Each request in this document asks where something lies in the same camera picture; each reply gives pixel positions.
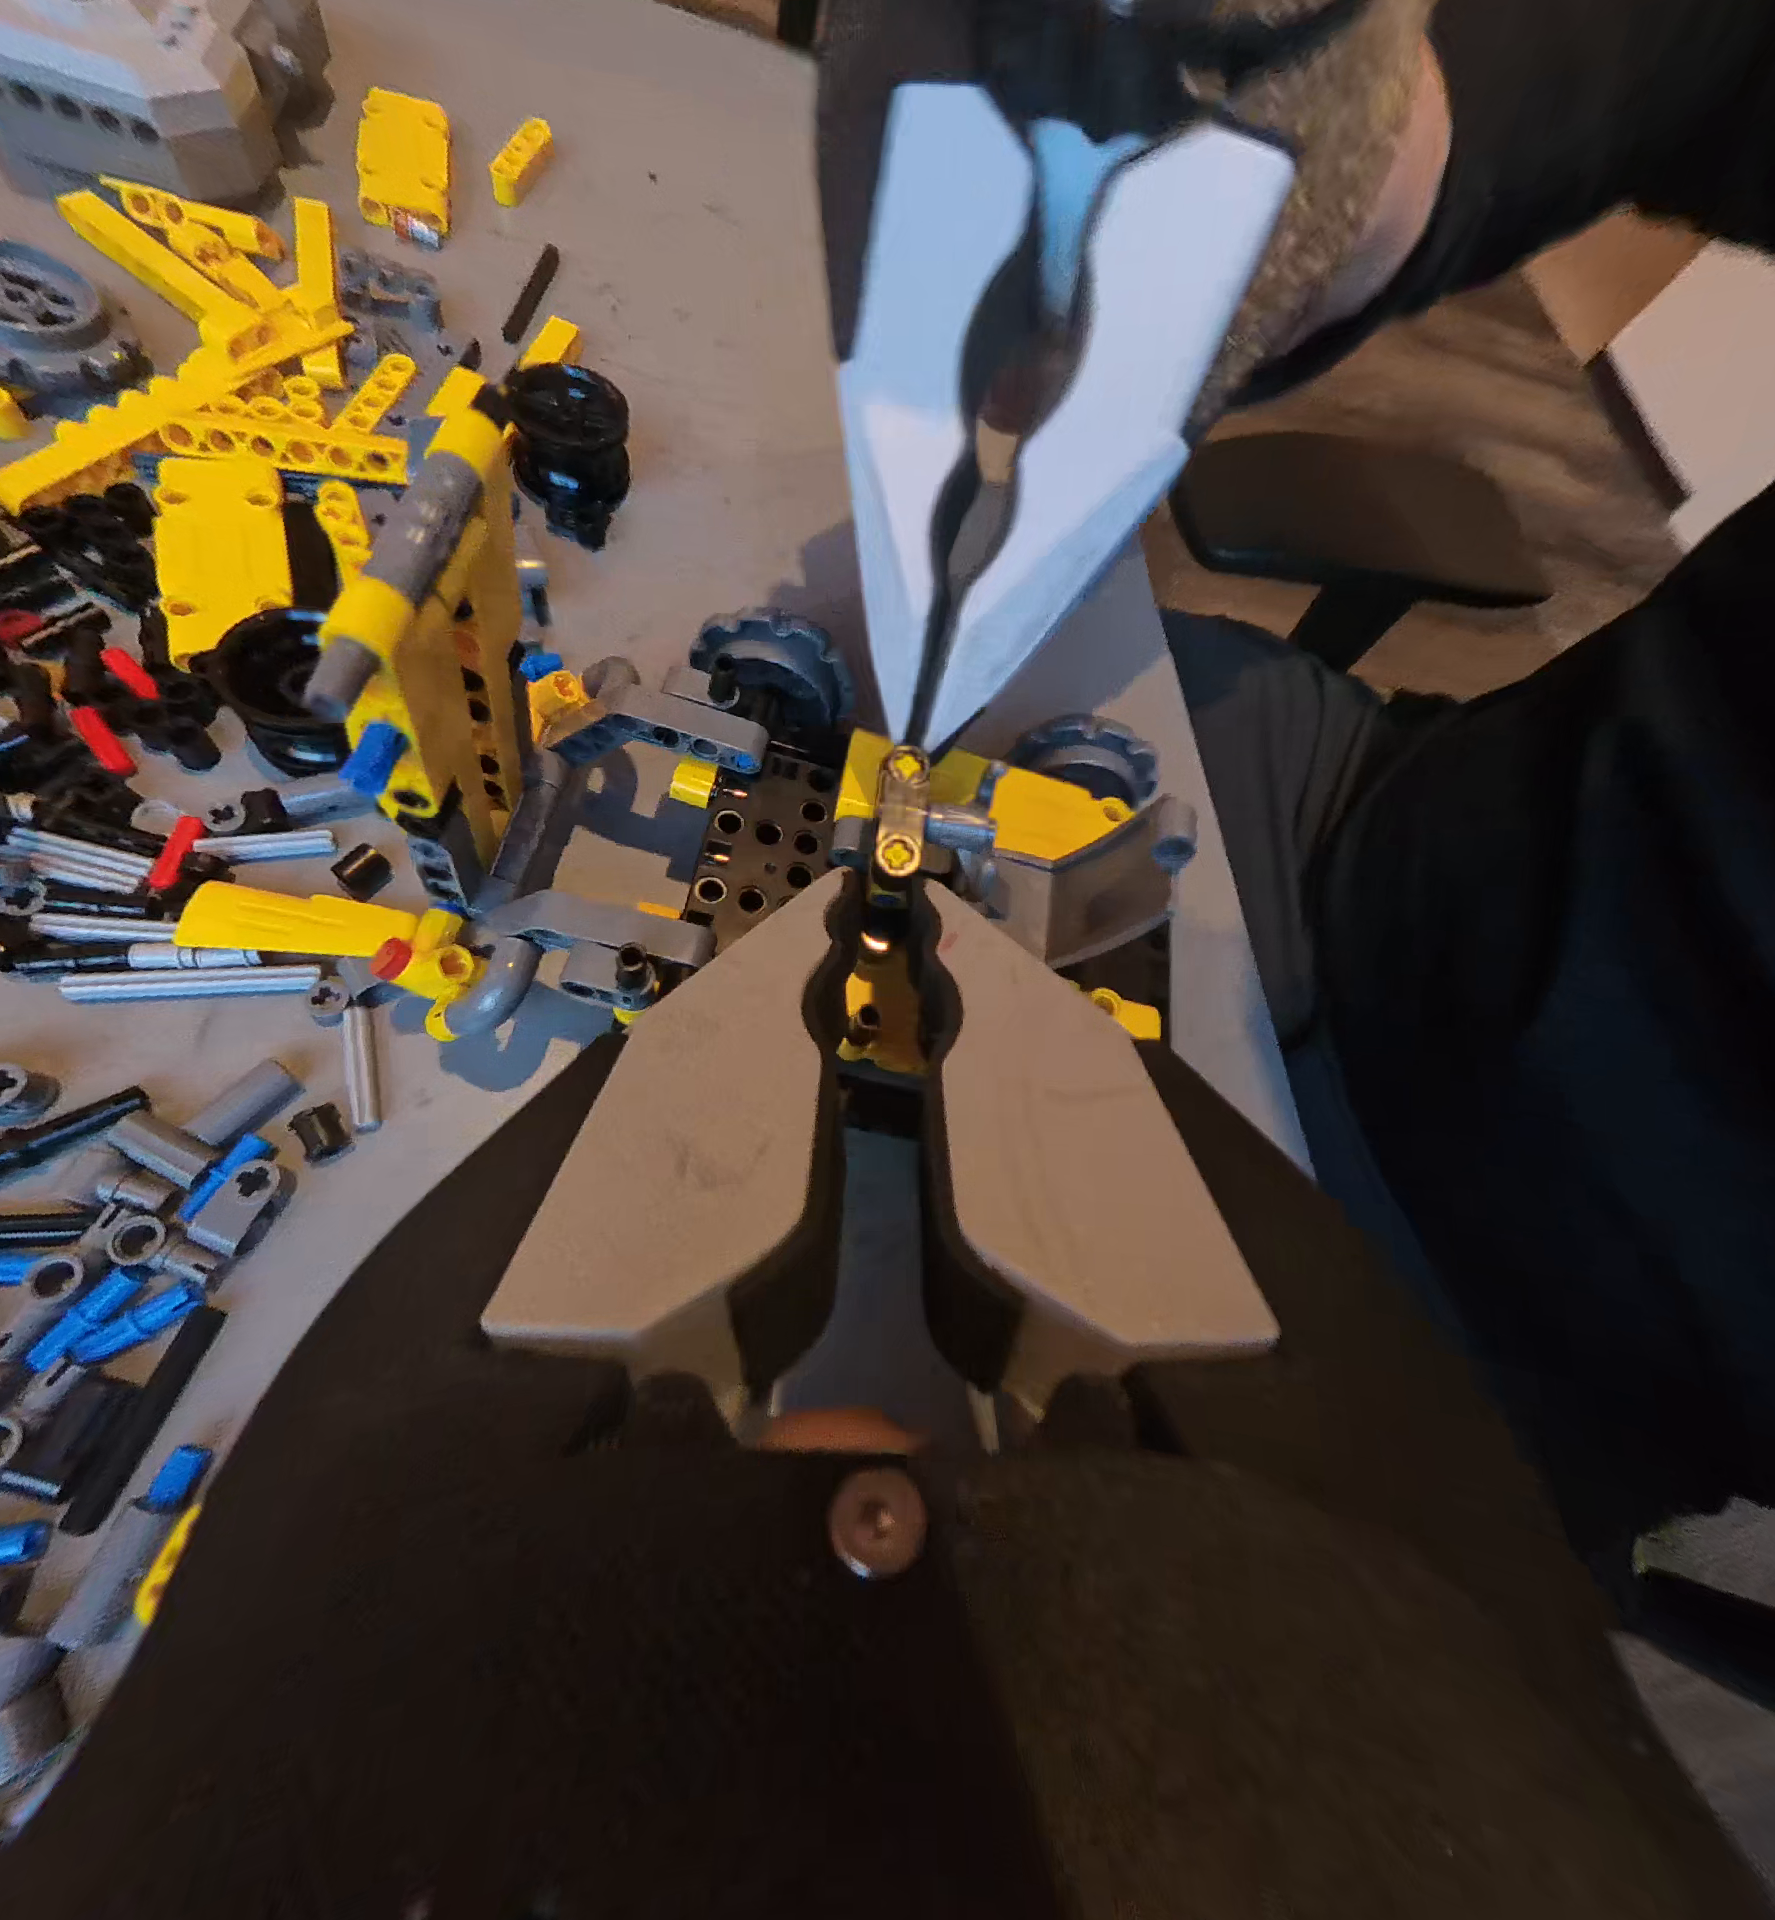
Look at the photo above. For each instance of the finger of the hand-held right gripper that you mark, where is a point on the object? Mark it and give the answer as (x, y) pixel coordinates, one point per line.
(1127, 330)
(902, 300)

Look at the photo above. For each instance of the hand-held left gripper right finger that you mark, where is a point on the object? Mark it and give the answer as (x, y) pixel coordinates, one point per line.
(1114, 1185)

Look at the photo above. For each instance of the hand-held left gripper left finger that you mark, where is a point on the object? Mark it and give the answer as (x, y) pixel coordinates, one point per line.
(646, 1185)

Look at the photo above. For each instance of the dark grey claw connector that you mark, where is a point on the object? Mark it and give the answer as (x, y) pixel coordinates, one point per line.
(962, 824)

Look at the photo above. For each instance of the short black holed beam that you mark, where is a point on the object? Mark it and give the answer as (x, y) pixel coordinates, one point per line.
(882, 796)

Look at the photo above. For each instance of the yellow toy vehicle assembly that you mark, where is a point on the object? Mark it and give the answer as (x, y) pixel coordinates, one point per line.
(421, 675)

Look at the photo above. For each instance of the grey desk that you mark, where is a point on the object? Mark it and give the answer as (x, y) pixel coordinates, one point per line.
(708, 300)

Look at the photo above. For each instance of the person's right hand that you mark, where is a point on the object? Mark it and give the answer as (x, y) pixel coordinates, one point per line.
(1411, 195)

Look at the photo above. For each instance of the long yellow holed beam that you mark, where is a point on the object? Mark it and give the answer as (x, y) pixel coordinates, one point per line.
(551, 345)

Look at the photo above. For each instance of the black spoked wheel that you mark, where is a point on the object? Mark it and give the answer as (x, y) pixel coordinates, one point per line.
(566, 435)

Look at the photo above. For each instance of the black axle rod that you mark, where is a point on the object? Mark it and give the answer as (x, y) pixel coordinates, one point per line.
(530, 293)

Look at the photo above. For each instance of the person's leg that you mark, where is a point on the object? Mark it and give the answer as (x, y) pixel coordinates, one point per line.
(1248, 780)

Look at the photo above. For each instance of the long blue connector pin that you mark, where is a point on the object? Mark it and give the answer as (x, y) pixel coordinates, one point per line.
(538, 665)

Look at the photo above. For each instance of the dark grey joint connector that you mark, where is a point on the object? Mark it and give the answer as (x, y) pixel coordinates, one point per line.
(385, 284)

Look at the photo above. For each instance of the yellow motor block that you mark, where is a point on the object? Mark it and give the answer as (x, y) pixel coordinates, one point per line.
(403, 157)

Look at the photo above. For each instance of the pile of mixed small pieces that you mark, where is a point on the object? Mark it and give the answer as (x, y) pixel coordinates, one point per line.
(76, 900)

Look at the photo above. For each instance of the pile of yellow building pieces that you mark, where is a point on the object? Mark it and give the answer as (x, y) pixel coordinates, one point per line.
(227, 420)

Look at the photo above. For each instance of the grey battery box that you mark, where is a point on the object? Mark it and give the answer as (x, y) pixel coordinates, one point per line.
(108, 76)

